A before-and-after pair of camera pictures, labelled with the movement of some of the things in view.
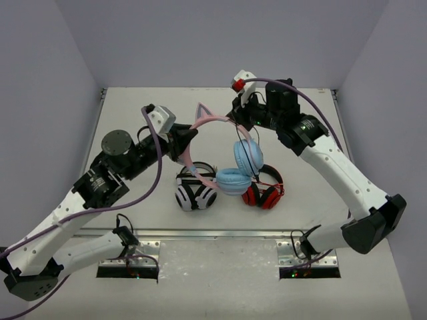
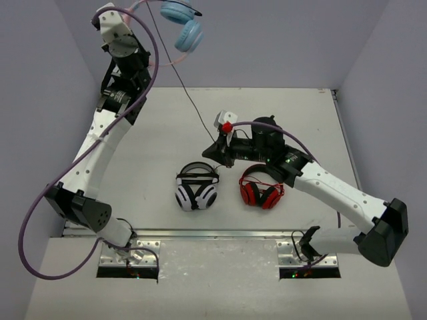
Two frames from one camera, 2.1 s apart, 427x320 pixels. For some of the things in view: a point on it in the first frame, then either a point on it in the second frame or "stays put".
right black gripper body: [254, 113] to [239, 149]
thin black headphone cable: [247, 153] to [180, 75]
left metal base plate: [147, 254] stays put
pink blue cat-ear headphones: [248, 155] to [189, 36]
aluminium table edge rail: [193, 233] stays put
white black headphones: [197, 187] stays put
